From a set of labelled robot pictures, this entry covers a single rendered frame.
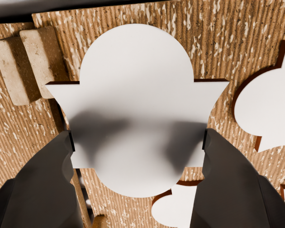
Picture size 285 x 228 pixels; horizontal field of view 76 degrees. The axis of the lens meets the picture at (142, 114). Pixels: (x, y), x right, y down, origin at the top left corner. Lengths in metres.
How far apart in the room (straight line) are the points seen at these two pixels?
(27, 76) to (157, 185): 0.15
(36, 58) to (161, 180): 0.14
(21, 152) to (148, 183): 0.18
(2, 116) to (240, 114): 0.26
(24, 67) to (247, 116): 0.22
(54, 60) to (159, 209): 0.23
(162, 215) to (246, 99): 0.20
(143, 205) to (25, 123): 0.19
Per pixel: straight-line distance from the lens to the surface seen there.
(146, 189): 0.17
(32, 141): 0.26
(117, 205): 0.31
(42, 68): 0.18
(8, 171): 0.32
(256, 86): 0.20
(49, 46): 0.18
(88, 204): 0.35
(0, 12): 0.25
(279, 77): 0.21
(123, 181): 0.16
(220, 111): 0.21
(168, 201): 0.28
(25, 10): 0.24
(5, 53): 0.19
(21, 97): 0.20
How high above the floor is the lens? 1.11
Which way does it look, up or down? 62 degrees down
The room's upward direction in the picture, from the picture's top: 174 degrees counter-clockwise
